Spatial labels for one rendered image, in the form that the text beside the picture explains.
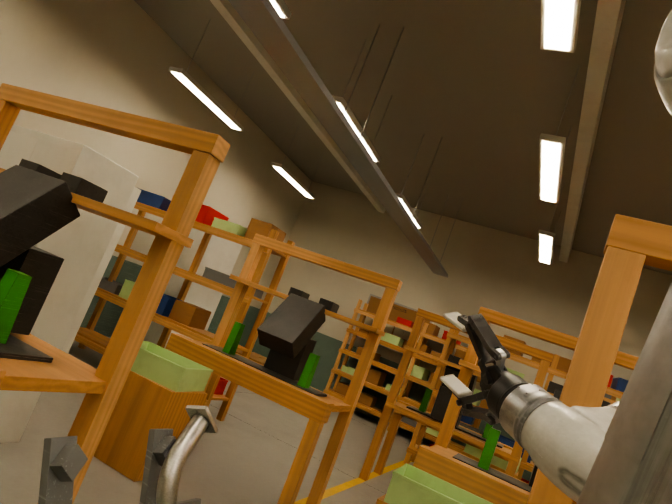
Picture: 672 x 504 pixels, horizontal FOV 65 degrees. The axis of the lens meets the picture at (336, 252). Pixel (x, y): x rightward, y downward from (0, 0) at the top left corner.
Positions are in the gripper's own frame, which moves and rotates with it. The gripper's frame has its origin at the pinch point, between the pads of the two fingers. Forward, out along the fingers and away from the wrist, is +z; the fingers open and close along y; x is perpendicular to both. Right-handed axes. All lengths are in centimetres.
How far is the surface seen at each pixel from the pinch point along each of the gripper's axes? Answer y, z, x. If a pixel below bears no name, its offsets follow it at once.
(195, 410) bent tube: -2.1, 0.2, 48.3
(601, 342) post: -13, 10, -50
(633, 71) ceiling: 53, 314, -385
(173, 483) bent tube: -7, -10, 53
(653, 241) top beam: 10, 14, -66
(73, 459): 4, -14, 64
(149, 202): -96, 619, 48
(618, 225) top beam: 13, 21, -62
